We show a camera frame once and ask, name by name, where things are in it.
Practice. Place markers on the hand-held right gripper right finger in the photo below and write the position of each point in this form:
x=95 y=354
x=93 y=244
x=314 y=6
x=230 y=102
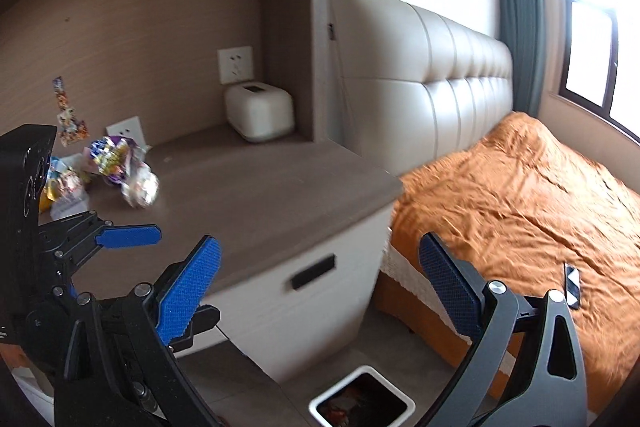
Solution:
x=447 y=282

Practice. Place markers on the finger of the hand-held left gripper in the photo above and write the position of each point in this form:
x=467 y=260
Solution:
x=206 y=317
x=130 y=237

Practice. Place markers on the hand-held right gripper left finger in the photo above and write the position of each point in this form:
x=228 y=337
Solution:
x=192 y=287

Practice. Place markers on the yellow plastic lid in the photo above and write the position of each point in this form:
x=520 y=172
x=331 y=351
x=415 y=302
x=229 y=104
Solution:
x=45 y=202

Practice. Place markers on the clear plastic wrapper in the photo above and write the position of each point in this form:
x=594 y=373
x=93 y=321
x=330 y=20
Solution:
x=141 y=189

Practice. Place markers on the white paper scrap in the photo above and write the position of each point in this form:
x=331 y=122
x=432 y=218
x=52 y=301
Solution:
x=70 y=209

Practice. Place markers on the pink printed snack packet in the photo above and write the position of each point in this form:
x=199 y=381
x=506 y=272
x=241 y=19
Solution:
x=67 y=182

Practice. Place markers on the purple yellow snack bag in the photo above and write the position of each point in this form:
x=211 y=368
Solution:
x=112 y=157

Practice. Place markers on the white square waste bin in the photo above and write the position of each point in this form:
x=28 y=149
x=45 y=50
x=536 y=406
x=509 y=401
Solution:
x=320 y=399

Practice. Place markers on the white lace bed trim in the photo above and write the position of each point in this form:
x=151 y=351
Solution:
x=405 y=272

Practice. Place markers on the orange bed cover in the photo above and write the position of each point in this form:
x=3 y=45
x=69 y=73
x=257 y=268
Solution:
x=525 y=207

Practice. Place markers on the black white remote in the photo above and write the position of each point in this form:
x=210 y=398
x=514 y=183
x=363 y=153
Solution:
x=573 y=284

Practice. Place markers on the brown red snack wrapper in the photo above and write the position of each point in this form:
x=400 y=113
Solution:
x=345 y=409

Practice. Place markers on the white rounded box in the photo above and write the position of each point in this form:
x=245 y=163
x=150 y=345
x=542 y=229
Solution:
x=257 y=112

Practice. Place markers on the beige padded headboard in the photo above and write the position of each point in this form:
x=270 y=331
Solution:
x=400 y=82

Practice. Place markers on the dark framed window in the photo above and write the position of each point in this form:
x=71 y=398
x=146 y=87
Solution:
x=590 y=47

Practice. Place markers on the teal curtain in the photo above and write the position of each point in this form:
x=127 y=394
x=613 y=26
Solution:
x=517 y=7

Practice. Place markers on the white wall socket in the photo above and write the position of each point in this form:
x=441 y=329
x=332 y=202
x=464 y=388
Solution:
x=125 y=129
x=235 y=66

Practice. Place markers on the cartoon wall stickers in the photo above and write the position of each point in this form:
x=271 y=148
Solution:
x=67 y=117

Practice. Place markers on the wooden wall cabinet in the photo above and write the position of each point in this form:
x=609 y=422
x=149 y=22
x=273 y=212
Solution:
x=285 y=7

